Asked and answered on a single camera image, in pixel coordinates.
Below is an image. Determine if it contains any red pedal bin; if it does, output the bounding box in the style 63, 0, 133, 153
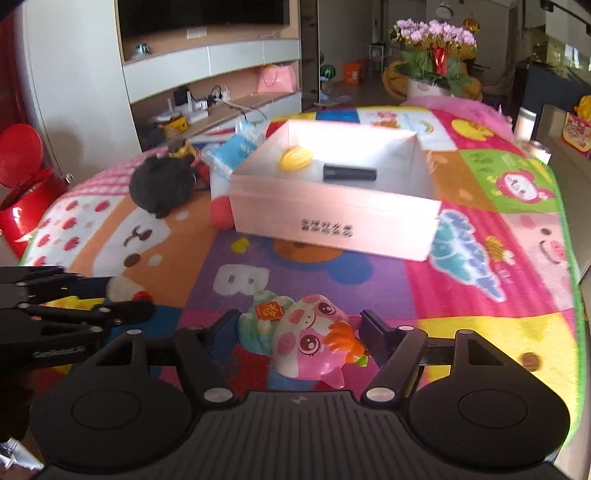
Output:
0, 124, 70, 259

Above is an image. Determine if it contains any black cylinder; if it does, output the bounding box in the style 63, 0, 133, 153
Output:
322, 162, 378, 182

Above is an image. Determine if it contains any pink pig toy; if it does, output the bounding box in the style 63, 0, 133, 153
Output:
238, 294, 372, 389

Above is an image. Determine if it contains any red ball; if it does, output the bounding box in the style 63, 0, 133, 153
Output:
210, 196, 236, 230

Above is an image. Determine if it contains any blue tissue packet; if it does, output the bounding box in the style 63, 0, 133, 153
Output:
202, 136, 259, 178

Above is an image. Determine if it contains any yellow ridged toy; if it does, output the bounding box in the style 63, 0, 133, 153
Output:
279, 146, 314, 174

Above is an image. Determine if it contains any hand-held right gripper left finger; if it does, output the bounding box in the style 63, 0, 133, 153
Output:
122, 309, 242, 409

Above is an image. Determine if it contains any black television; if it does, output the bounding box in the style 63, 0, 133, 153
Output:
115, 0, 291, 44

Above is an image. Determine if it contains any pink cardboard box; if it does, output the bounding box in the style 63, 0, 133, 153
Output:
229, 119, 443, 262

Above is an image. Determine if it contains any potted purple orchid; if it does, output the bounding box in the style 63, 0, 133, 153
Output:
389, 18, 478, 97

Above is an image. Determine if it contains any red printed bag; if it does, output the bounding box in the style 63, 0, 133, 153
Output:
561, 113, 591, 158

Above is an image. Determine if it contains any white thermos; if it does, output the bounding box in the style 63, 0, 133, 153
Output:
515, 107, 537, 144

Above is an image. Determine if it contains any colourful printed blanket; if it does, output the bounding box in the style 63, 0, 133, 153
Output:
21, 105, 585, 416

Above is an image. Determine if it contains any white wall cabinet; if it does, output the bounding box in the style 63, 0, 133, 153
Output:
23, 0, 305, 158

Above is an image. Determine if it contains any silver cup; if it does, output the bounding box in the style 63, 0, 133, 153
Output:
526, 141, 552, 165

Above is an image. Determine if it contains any black plush toy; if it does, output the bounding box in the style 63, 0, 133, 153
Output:
128, 154, 197, 219

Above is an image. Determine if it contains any pink gift bag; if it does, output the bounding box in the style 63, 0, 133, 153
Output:
257, 63, 298, 94

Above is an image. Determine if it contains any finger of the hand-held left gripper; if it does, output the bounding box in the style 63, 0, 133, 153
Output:
21, 300, 155, 335
0, 266, 114, 305

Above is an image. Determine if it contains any orange box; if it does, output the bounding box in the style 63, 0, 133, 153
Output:
342, 60, 369, 85

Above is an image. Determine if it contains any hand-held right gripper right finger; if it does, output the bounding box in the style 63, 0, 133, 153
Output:
359, 309, 482, 408

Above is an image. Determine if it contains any beige sofa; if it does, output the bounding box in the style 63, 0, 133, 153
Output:
531, 104, 591, 462

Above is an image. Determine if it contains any fish tank with dark cabinet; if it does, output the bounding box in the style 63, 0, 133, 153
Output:
510, 0, 591, 121

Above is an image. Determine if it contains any yellow toy vehicle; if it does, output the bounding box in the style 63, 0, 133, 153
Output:
157, 113, 190, 133

